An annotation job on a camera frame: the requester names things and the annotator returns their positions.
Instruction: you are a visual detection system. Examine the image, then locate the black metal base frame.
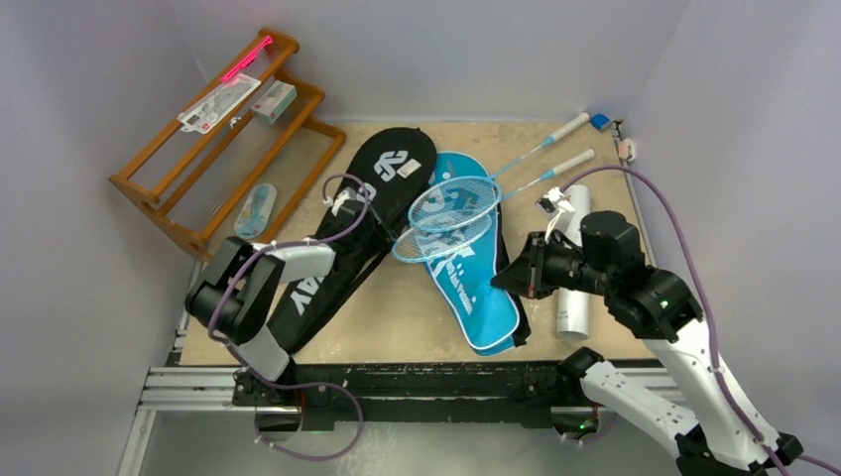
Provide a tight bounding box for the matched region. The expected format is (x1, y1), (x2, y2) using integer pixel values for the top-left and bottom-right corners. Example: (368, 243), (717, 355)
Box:
(134, 351), (659, 435)

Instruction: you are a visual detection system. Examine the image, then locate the blue racket cover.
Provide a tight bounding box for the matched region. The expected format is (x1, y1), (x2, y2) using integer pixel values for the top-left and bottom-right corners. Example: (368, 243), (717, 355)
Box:
(420, 152), (533, 357)

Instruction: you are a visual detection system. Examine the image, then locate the light blue badminton racket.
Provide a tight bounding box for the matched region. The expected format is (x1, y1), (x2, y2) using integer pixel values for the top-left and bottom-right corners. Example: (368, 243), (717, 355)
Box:
(392, 148), (597, 266)
(408, 112), (595, 233)

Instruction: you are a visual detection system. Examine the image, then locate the blue white plastic packet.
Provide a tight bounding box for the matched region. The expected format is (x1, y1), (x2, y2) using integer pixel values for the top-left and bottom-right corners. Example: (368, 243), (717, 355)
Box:
(234, 183), (277, 239)

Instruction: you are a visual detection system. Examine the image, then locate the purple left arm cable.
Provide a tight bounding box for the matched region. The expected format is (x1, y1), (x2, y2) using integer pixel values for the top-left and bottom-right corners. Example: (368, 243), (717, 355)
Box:
(206, 174), (373, 389)

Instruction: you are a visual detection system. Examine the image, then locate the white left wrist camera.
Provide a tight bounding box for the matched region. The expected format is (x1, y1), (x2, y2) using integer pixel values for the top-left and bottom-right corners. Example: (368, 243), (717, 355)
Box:
(329, 188), (362, 218)

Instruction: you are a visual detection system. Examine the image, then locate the white shuttlecock tube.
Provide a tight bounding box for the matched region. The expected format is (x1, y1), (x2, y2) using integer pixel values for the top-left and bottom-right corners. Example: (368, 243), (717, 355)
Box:
(554, 184), (592, 341)

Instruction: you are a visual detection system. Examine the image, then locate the wooden shelf rack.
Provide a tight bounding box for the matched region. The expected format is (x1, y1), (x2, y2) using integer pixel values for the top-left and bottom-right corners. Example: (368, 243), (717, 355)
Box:
(109, 28), (346, 261)

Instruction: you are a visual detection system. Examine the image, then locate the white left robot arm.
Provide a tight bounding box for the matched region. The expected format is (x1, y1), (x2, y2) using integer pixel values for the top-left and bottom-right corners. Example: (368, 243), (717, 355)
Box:
(184, 199), (382, 406)

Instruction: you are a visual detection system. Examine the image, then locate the black Crossway racket cover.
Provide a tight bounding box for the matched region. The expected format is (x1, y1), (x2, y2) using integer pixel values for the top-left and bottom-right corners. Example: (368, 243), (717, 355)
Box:
(268, 127), (437, 354)

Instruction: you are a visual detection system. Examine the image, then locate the clear stationery packet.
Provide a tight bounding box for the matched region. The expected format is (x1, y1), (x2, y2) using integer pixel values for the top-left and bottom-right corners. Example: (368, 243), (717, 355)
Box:
(178, 73), (262, 134)

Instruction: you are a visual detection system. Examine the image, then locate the small blue block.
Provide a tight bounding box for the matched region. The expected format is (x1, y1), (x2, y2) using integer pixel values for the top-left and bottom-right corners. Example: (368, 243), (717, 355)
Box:
(590, 114), (613, 132)

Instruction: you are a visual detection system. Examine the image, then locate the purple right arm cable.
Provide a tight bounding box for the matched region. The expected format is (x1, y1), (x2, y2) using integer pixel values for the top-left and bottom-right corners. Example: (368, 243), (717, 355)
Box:
(561, 164), (841, 474)

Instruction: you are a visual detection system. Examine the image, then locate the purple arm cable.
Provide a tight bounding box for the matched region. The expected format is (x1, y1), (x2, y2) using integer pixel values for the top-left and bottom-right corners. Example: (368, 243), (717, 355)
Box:
(206, 174), (373, 389)
(561, 164), (841, 474)

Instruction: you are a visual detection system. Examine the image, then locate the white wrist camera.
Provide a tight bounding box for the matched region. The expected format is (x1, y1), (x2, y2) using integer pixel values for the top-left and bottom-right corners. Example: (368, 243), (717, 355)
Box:
(329, 188), (362, 218)
(535, 186), (576, 242)

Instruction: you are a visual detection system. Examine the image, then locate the small white box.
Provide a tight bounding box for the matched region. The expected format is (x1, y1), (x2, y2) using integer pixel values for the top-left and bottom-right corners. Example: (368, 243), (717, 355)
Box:
(251, 80), (298, 125)

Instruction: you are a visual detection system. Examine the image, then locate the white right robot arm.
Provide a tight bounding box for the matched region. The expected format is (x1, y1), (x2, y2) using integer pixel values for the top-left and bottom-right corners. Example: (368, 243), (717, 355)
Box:
(491, 211), (803, 475)

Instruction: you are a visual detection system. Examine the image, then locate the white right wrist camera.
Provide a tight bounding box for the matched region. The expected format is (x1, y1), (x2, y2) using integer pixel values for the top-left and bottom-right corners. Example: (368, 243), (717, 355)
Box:
(535, 186), (576, 242)

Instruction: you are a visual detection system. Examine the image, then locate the pink white clip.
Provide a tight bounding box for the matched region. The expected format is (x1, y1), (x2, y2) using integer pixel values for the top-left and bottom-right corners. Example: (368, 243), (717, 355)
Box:
(617, 138), (636, 163)

